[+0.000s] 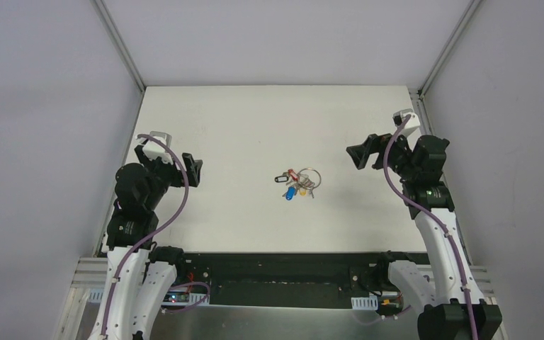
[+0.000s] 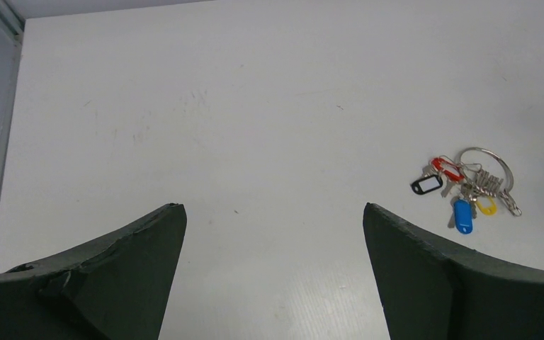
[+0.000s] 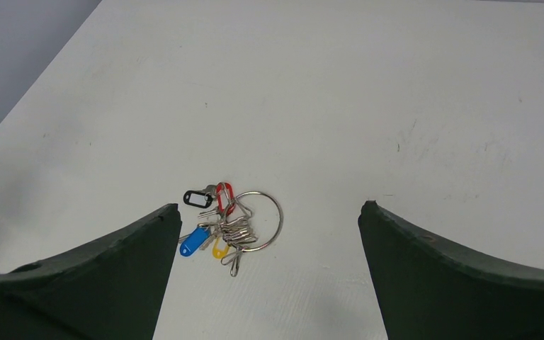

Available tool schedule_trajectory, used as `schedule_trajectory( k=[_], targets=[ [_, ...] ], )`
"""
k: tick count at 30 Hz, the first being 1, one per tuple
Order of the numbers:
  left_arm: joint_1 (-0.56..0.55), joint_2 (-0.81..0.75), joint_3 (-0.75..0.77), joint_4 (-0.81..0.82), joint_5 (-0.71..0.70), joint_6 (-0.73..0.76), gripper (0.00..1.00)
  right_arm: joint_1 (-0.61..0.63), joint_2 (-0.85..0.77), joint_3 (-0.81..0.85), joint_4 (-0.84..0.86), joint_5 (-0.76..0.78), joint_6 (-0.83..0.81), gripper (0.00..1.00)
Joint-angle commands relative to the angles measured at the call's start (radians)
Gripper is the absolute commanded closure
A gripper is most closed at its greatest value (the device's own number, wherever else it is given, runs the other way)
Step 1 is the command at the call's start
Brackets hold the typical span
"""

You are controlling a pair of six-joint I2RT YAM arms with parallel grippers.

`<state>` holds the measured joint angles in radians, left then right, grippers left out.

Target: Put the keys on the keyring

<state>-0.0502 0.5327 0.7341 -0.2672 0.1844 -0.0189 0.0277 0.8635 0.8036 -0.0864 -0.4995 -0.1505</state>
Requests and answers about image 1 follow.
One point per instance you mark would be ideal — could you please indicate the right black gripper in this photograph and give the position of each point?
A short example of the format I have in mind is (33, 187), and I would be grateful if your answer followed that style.
(384, 151)

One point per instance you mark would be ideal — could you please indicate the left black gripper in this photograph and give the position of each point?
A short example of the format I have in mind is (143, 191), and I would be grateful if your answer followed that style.
(176, 170)

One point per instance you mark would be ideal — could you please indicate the keyring with keys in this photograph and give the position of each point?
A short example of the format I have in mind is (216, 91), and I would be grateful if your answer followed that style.
(299, 183)

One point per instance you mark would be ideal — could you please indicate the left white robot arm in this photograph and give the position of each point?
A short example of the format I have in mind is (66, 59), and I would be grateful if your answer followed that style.
(139, 273)

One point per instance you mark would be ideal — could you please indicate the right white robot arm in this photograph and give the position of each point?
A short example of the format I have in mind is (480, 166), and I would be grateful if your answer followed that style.
(450, 305)

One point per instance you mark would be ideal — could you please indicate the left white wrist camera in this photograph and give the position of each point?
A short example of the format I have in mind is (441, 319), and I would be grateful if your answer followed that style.
(154, 147)

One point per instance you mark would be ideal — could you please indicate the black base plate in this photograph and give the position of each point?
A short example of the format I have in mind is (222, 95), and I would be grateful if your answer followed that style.
(301, 280)

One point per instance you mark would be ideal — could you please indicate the right white cable duct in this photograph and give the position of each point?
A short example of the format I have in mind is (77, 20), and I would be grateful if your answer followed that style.
(365, 303)

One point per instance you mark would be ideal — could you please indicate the white cable duct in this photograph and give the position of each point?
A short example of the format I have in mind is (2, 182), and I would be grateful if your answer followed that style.
(365, 303)
(174, 298)

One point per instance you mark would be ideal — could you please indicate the left white cable duct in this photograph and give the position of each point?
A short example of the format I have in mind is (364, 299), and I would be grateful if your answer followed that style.
(174, 298)

